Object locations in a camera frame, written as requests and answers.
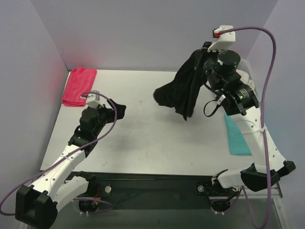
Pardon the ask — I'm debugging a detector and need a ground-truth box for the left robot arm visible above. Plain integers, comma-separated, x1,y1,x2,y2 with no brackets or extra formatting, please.
15,98,126,229

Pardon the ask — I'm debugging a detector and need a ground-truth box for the cream t shirt in basket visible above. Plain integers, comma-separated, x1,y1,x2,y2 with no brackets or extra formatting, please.
236,69,255,91

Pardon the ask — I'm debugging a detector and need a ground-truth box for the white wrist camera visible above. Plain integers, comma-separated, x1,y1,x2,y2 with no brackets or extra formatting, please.
207,25,236,52
81,90,101,108

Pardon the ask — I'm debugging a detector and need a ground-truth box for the folded teal t shirt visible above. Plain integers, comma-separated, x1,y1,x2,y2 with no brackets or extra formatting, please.
224,114,252,156

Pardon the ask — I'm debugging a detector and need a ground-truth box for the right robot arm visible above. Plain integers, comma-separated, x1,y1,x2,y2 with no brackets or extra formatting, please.
202,42,296,195

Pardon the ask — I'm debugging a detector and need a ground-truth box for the black t shirt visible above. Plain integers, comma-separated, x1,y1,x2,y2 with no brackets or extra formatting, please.
153,49,207,120

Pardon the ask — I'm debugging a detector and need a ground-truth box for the folded pink t shirt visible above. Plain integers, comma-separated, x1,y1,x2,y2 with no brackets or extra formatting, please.
61,67,97,107

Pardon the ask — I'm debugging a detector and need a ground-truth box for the white laundry basket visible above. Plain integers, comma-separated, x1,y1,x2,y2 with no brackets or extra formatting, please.
237,59,260,101

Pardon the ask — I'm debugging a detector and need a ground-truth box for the aluminium rail frame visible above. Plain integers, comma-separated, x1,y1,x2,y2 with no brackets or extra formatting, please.
240,184,291,229

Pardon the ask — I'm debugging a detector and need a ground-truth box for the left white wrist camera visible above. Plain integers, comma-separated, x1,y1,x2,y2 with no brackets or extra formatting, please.
81,90,101,108

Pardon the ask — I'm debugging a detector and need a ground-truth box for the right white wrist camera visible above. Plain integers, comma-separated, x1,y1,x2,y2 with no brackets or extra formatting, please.
207,25,236,52

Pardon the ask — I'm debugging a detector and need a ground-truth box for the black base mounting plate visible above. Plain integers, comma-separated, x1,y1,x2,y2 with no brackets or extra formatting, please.
80,173,237,210

